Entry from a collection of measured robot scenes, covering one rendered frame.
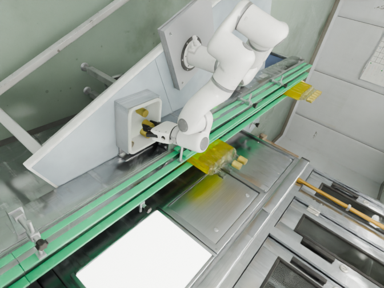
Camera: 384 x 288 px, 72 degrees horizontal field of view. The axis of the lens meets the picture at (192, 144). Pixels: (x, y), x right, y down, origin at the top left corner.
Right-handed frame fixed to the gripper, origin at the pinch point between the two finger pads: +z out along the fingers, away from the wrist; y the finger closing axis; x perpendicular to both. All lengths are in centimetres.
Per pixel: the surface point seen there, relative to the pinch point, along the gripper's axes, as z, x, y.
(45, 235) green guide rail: -1, -17, -51
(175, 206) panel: -9.7, -38.4, -1.2
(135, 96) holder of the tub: 3.8, 12.9, -1.8
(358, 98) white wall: 4, -187, 601
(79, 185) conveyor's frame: 8.0, -13.3, -32.2
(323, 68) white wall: 88, -128, 602
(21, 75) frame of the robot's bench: 61, 20, -21
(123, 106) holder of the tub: 0.7, 12.3, -10.1
